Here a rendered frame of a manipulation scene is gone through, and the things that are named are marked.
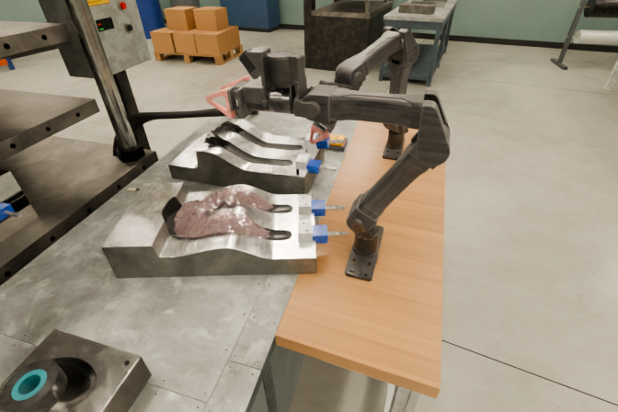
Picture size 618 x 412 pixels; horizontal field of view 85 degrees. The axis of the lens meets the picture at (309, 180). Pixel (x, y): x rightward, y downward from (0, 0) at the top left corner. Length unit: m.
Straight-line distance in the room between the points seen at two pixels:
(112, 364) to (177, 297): 0.21
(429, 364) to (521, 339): 1.19
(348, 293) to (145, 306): 0.47
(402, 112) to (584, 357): 1.57
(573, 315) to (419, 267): 1.32
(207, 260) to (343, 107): 0.48
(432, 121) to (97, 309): 0.83
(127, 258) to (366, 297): 0.57
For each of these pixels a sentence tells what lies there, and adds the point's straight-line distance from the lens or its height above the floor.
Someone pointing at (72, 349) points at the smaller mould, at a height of 0.87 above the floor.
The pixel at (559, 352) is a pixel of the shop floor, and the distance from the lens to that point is 1.98.
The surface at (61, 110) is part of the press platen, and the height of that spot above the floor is 1.04.
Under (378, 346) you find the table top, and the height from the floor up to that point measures 0.80.
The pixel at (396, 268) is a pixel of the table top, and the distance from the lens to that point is 0.91.
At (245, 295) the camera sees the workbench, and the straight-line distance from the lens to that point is 0.85.
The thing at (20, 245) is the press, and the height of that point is 0.78.
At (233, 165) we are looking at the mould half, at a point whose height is 0.90.
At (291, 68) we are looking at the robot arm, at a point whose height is 1.27.
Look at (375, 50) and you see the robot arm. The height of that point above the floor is 1.21.
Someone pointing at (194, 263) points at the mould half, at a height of 0.85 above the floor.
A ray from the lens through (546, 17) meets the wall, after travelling 7.45.
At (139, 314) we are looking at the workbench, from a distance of 0.90.
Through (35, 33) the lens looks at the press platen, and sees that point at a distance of 1.35.
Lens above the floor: 1.47
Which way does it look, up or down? 34 degrees down
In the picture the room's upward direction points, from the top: 1 degrees counter-clockwise
